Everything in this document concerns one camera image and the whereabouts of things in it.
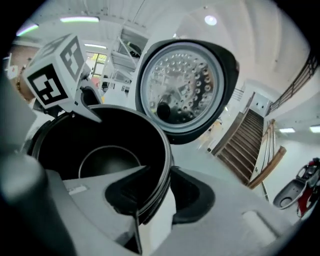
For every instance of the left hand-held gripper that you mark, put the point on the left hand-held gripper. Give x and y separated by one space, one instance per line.
50 87

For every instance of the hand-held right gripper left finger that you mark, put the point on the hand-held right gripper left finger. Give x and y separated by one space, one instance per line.
87 190

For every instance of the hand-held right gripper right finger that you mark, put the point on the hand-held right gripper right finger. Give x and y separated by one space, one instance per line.
225 225

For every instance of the black pot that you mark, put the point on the black pot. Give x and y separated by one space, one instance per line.
100 135

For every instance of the white metal shelving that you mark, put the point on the white metal shelving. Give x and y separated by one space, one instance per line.
125 57

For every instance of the dark wooden staircase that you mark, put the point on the dark wooden staircase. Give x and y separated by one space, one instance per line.
240 145

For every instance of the tube ceiling light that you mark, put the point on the tube ceiling light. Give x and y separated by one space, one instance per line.
78 19

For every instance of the dark red rice cooker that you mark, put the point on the dark red rice cooker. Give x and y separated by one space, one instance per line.
187 87

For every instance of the rectangular ceiling light panel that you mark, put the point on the rectangular ceiling light panel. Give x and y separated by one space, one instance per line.
286 130

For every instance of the round ceiling light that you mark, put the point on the round ceiling light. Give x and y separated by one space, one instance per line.
210 20

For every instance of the black balcony railing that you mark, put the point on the black balcony railing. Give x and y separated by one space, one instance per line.
295 82

